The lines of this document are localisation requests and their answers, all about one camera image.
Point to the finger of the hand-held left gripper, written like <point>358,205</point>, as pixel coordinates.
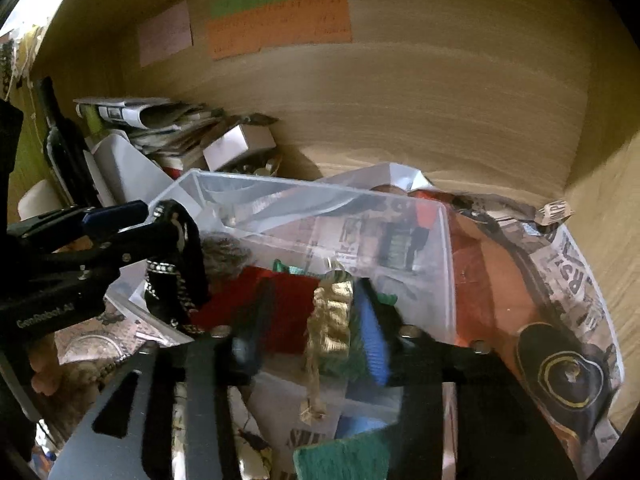
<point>140,247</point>
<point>112,217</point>

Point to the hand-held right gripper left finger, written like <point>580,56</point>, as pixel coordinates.
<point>245,347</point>

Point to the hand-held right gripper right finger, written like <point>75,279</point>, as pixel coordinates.
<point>374,342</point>

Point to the gold braided tassel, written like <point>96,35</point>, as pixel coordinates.
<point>331,320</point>

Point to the black cloth with gold trim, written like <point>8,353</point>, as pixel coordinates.
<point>187,265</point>

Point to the red cloth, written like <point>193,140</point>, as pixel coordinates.
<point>280,310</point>

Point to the clear plastic box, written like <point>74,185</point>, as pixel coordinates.
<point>320,220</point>

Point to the person's left hand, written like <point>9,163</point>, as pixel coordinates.
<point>44,372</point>

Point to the white plastic container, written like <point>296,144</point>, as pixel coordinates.
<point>122,170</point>

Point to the patterned beige cloth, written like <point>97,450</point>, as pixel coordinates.
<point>95,350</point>

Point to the dark glass bottle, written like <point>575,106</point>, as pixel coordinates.
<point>65,155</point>

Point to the blue cloth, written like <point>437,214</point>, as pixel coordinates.
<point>360,425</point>

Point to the grey fuzzy cloth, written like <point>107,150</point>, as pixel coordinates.
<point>225,257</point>

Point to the stack of newspapers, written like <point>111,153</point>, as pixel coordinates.
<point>160,122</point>

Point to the green felt piece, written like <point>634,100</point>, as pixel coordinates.
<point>345,457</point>

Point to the orange cloth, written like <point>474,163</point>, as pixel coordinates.
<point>495,285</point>

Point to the small white cardboard box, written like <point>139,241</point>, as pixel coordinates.
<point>237,145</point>

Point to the pink paper note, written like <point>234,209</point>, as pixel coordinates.
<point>165,32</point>

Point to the newspaper lining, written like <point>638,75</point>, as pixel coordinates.
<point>575,280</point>

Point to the orange paper note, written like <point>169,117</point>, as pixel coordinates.
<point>280,27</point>

